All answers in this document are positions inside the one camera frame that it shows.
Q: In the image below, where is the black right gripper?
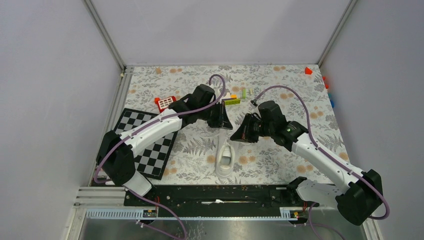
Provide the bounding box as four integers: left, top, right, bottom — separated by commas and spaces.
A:
230, 113, 274, 143

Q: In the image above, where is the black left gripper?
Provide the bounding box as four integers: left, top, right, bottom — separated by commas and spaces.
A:
198, 100, 233, 130

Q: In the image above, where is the white sneaker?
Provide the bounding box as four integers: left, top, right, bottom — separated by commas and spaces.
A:
214, 129, 236, 179

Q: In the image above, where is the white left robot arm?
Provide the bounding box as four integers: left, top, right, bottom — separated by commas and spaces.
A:
96, 84, 233, 206

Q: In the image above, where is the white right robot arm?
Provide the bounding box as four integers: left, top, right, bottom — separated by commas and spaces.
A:
230, 100, 384, 226

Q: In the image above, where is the green toy brick stack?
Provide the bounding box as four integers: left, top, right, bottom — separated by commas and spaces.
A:
221, 93, 241, 106

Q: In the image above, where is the floral patterned table mat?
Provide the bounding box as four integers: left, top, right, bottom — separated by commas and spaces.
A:
114, 64, 357, 186

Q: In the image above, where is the red white grid toy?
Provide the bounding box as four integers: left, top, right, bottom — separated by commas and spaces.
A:
154, 96, 176, 113

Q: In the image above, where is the red triangular block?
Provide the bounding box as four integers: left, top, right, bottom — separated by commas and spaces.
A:
304, 67, 313, 75

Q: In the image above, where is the black white chessboard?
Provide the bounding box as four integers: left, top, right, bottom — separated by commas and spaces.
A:
113, 108, 177, 180

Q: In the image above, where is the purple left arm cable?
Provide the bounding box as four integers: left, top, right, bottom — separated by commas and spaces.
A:
93, 73, 227, 240

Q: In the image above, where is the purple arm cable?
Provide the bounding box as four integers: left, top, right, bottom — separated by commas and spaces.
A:
93, 73, 227, 240
250, 85, 391, 240

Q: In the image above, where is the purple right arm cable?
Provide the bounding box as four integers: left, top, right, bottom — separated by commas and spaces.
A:
250, 85, 391, 240

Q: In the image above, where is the grey slotted cable duct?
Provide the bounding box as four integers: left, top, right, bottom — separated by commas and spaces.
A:
85, 207, 299, 221

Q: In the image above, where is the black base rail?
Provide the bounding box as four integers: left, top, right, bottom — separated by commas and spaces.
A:
123, 184, 312, 216

